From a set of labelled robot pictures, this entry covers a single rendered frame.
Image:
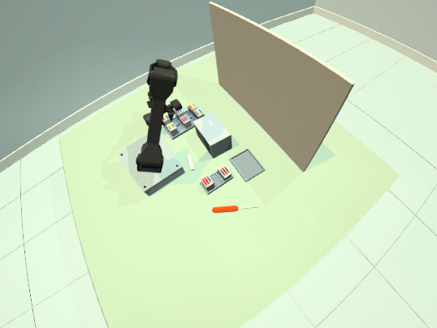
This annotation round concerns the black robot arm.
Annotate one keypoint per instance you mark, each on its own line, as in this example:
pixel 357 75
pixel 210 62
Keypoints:
pixel 162 78

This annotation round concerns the orange-handled screwdriver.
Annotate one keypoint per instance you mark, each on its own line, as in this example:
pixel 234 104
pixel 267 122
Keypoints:
pixel 230 208

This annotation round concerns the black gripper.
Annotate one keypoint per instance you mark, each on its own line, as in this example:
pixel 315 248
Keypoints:
pixel 169 109

